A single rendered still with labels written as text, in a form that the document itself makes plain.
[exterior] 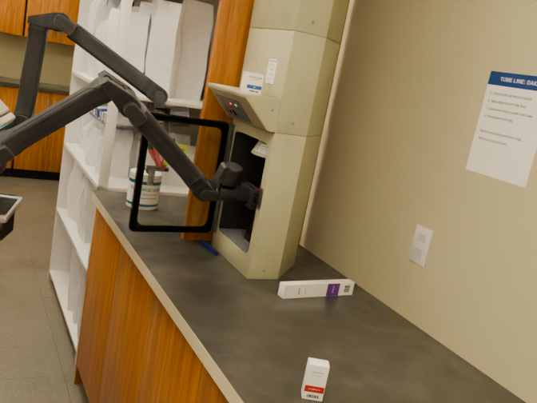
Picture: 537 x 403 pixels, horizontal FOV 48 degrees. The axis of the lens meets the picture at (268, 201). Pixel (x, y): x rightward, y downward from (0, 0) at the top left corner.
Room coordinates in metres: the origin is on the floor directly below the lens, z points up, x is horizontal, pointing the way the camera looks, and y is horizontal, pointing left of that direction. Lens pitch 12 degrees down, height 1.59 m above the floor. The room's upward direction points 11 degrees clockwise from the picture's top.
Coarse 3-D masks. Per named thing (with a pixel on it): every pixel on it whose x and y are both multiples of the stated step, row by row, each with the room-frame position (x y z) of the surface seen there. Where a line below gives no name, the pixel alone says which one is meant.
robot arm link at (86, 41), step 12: (60, 24) 1.95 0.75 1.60; (72, 24) 1.96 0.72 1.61; (72, 36) 1.98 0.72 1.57; (84, 36) 1.99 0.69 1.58; (84, 48) 1.99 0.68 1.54; (96, 48) 2.00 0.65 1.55; (108, 48) 2.01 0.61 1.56; (108, 60) 2.00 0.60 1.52; (120, 60) 2.01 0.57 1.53; (120, 72) 2.01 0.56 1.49; (132, 72) 2.02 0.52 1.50; (132, 84) 2.02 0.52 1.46; (144, 84) 2.02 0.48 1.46; (156, 84) 2.03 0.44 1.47
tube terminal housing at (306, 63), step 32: (256, 32) 2.03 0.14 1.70; (288, 32) 1.83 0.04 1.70; (256, 64) 1.99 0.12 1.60; (288, 64) 1.80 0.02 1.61; (320, 64) 1.86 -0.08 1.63; (288, 96) 1.81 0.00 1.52; (320, 96) 1.93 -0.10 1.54; (256, 128) 1.92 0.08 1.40; (288, 128) 1.82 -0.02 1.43; (320, 128) 2.02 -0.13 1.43; (288, 160) 1.83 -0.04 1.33; (288, 192) 1.85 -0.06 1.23; (256, 224) 1.81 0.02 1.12; (288, 224) 1.86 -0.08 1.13; (224, 256) 1.98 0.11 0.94; (256, 256) 1.81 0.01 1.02; (288, 256) 1.94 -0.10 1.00
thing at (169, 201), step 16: (176, 128) 1.96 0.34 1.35; (192, 128) 1.99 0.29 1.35; (208, 128) 2.02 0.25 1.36; (192, 144) 1.99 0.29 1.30; (208, 144) 2.03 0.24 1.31; (160, 160) 1.94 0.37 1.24; (192, 160) 2.00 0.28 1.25; (208, 160) 2.03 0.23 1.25; (144, 176) 1.91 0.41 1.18; (160, 176) 1.94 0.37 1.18; (176, 176) 1.97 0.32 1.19; (208, 176) 2.04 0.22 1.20; (144, 192) 1.92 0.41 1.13; (160, 192) 1.95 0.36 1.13; (176, 192) 1.98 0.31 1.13; (144, 208) 1.92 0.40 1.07; (160, 208) 1.95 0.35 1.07; (176, 208) 1.98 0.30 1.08; (192, 208) 2.02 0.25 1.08; (208, 208) 2.05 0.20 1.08; (144, 224) 1.92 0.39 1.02; (160, 224) 1.96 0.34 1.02; (176, 224) 1.99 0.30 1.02; (192, 224) 2.02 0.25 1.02
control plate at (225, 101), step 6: (222, 96) 1.96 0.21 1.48; (222, 102) 2.01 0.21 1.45; (228, 102) 1.95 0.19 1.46; (234, 102) 1.88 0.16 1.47; (228, 108) 1.99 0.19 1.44; (234, 108) 1.93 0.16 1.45; (240, 108) 1.87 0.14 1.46; (234, 114) 1.98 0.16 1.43; (246, 114) 1.86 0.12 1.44; (246, 120) 1.90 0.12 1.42
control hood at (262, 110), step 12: (216, 84) 1.99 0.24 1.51; (216, 96) 2.03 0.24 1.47; (228, 96) 1.90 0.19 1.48; (240, 96) 1.79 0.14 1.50; (252, 96) 1.76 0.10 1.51; (264, 96) 1.80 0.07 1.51; (252, 108) 1.77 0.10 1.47; (264, 108) 1.78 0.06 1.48; (276, 108) 1.80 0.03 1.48; (240, 120) 1.98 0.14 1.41; (252, 120) 1.85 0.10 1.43; (264, 120) 1.78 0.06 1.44; (276, 120) 1.81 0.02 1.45
